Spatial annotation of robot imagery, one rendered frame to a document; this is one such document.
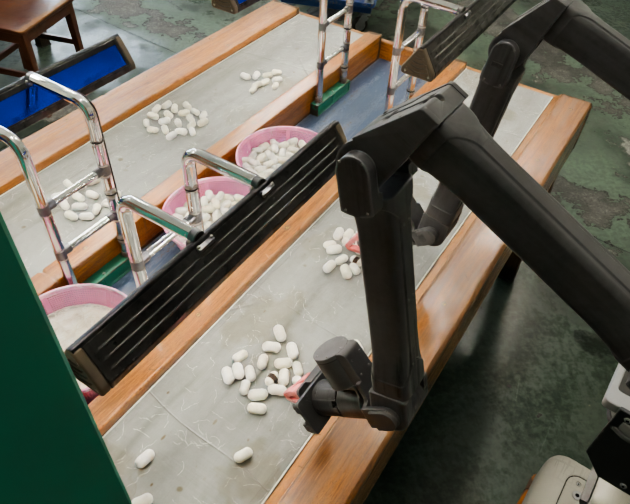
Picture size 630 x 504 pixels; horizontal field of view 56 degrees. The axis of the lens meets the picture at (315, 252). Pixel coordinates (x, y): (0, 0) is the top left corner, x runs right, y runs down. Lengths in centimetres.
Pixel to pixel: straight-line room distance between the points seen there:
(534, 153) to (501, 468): 94
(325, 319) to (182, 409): 34
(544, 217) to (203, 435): 73
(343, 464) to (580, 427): 124
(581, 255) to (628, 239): 227
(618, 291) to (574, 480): 115
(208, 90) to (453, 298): 104
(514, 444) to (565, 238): 150
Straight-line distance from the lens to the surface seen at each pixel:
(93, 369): 79
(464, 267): 136
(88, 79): 136
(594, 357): 235
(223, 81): 197
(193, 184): 107
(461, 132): 57
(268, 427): 110
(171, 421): 113
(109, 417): 113
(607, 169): 323
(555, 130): 189
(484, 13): 168
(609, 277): 61
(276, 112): 177
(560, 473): 172
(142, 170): 163
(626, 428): 90
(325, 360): 85
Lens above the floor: 172
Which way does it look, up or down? 46 degrees down
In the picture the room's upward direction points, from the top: 3 degrees clockwise
